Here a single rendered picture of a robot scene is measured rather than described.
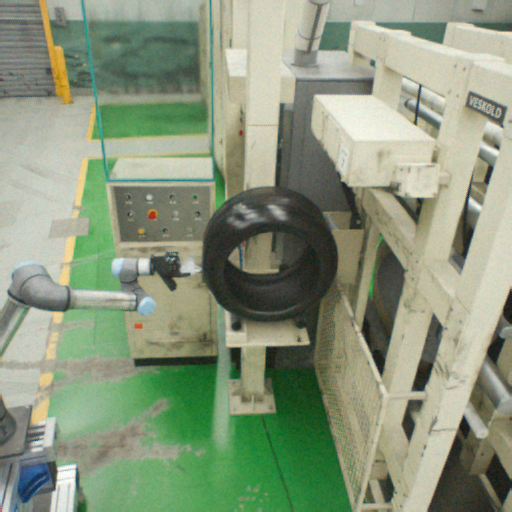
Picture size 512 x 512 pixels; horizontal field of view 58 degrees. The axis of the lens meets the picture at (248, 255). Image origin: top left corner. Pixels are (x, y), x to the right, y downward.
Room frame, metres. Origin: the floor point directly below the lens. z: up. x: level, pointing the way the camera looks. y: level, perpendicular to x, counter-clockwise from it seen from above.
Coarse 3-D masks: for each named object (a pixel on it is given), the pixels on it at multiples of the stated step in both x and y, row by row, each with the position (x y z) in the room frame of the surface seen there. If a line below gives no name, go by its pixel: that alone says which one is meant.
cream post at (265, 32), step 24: (264, 0) 1.92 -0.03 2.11; (264, 24) 1.92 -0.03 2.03; (264, 48) 1.92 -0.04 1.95; (264, 72) 1.92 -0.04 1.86; (264, 96) 1.92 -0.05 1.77; (264, 120) 1.92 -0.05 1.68; (264, 144) 1.92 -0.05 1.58; (264, 168) 1.93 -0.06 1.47; (264, 240) 1.93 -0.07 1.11; (264, 264) 1.93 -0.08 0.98; (264, 360) 1.93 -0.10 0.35
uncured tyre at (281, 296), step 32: (256, 192) 1.72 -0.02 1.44; (288, 192) 1.74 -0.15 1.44; (224, 224) 1.58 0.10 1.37; (256, 224) 1.55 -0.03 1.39; (288, 224) 1.56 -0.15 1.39; (320, 224) 1.60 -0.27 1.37; (224, 256) 1.53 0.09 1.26; (320, 256) 1.56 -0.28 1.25; (224, 288) 1.53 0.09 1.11; (256, 288) 1.80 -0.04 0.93; (288, 288) 1.79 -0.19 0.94; (320, 288) 1.57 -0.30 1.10; (256, 320) 1.56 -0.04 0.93
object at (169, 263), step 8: (152, 256) 1.62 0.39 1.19; (160, 256) 1.62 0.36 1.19; (168, 256) 1.64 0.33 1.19; (176, 256) 1.64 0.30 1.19; (152, 264) 1.60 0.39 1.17; (160, 264) 1.61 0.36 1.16; (168, 264) 1.60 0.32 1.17; (176, 264) 1.60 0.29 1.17; (152, 272) 1.59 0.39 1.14; (168, 272) 1.59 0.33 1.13
